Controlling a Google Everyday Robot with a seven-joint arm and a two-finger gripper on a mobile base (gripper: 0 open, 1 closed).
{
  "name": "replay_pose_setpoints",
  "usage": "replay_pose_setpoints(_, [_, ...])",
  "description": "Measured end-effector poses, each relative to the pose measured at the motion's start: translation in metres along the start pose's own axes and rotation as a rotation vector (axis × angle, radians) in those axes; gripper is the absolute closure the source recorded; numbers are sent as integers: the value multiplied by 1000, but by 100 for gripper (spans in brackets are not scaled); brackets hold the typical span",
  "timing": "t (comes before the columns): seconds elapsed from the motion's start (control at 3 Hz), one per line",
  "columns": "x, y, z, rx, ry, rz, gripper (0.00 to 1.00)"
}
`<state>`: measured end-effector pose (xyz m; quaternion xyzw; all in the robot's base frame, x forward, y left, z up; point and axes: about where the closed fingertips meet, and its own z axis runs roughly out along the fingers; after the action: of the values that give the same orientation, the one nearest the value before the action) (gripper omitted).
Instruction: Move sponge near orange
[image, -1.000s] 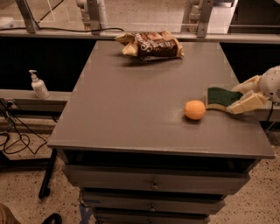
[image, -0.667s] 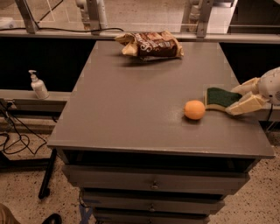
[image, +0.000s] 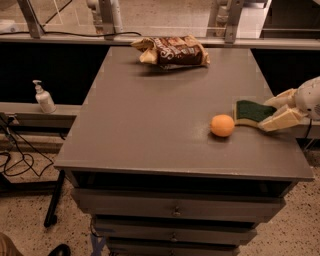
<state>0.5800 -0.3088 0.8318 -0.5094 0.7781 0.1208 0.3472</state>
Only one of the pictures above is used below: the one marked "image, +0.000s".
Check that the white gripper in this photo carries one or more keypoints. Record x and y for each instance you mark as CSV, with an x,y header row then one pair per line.
x,y
309,97

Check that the green and yellow sponge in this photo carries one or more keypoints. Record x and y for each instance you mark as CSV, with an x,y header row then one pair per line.
x,y
250,113

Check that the orange fruit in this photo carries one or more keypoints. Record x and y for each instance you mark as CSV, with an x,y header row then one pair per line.
x,y
222,125

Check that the brown chip bag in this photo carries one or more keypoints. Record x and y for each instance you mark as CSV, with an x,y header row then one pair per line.
x,y
172,52

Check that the top grey drawer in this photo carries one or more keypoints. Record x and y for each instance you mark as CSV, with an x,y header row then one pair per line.
x,y
175,205

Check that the grey drawer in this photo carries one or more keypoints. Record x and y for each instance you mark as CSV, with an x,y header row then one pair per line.
x,y
175,205
174,232
142,247

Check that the grey drawer cabinet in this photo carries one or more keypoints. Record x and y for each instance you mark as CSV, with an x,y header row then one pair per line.
x,y
145,129

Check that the middle grey drawer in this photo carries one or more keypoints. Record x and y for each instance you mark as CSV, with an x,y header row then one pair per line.
x,y
174,232

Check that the bottom grey drawer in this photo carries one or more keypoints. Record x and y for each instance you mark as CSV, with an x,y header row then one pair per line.
x,y
142,247

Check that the white pump bottle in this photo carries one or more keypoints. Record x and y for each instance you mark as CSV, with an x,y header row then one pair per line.
x,y
44,98

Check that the black metal leg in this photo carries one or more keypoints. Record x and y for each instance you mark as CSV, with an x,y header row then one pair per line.
x,y
51,218

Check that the black shoe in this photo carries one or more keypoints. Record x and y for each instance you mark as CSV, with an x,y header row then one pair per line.
x,y
61,250

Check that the metal frame post middle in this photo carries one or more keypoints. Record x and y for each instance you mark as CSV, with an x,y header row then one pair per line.
x,y
106,17

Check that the metal frame post left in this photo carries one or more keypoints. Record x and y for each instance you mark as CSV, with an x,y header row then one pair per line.
x,y
34,27

